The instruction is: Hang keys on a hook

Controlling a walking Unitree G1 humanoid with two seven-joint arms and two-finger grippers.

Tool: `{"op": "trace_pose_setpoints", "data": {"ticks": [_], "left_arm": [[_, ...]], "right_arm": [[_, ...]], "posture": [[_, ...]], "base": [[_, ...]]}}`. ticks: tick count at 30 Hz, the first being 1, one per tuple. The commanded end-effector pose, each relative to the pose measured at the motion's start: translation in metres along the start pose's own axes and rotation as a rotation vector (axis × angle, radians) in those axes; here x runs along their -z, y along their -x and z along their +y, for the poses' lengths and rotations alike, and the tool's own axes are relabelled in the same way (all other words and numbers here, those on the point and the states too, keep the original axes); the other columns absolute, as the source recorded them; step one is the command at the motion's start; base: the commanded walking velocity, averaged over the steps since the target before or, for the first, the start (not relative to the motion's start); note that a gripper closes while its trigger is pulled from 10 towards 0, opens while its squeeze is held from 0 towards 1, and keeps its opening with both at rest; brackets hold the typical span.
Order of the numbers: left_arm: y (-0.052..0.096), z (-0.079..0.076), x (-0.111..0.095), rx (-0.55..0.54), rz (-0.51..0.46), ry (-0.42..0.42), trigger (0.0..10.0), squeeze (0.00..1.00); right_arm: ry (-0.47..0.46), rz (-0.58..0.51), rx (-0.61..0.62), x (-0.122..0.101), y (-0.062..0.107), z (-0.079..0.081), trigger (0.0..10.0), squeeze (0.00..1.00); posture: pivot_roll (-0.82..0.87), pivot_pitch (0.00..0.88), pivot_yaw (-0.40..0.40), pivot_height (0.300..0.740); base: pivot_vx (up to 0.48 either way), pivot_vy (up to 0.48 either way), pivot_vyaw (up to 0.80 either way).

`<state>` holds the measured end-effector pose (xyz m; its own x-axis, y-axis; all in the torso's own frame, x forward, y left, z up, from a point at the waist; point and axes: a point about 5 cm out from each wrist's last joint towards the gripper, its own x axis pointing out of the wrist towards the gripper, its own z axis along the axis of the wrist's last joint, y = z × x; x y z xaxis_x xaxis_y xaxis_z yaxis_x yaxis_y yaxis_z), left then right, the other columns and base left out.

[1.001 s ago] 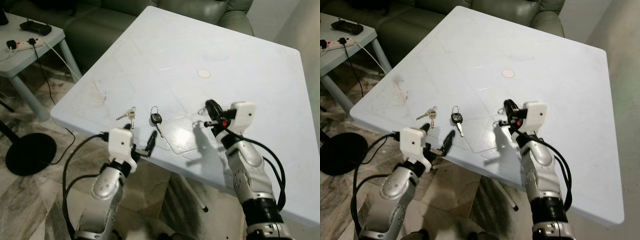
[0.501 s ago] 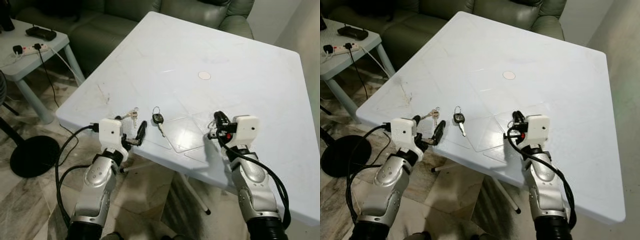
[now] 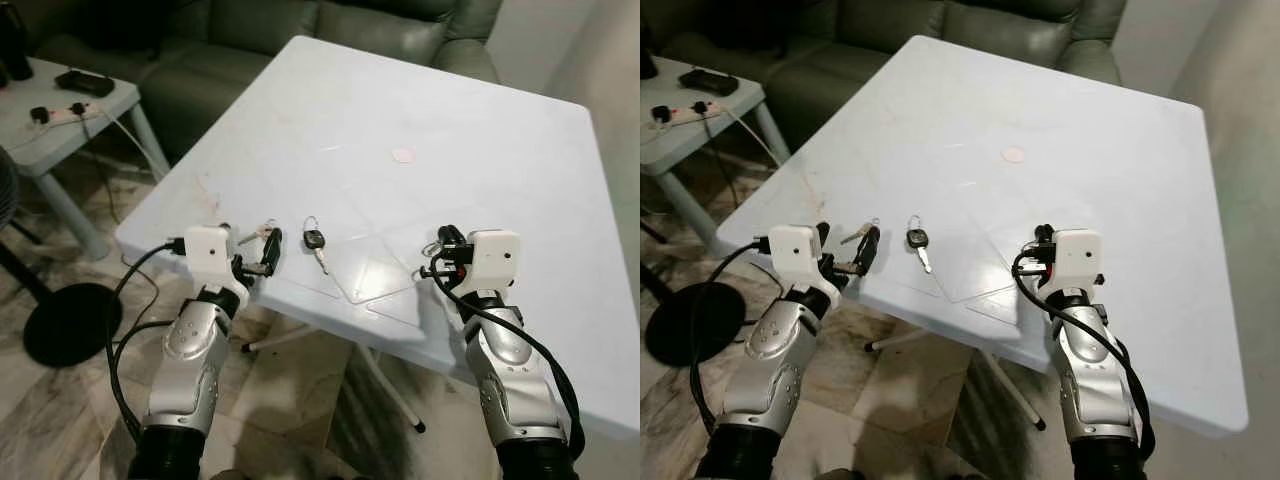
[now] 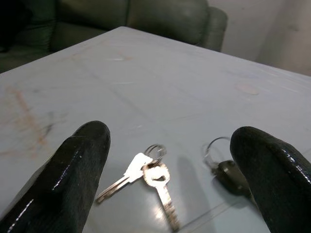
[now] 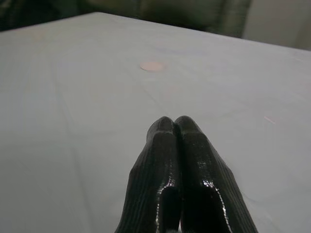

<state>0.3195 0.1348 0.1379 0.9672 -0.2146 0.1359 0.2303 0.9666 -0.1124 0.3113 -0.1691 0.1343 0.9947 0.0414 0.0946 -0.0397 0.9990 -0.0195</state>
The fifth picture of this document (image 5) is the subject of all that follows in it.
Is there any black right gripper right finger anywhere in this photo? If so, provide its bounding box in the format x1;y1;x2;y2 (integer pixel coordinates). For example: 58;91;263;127
174;115;259;233

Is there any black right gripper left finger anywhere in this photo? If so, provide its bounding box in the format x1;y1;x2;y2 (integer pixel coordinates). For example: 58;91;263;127
114;116;182;233

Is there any round pink sticker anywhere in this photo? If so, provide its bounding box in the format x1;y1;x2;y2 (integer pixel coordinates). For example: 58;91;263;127
139;61;167;72

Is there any dark green sofa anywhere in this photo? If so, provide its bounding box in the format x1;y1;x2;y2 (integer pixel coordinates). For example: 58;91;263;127
0;0;252;39

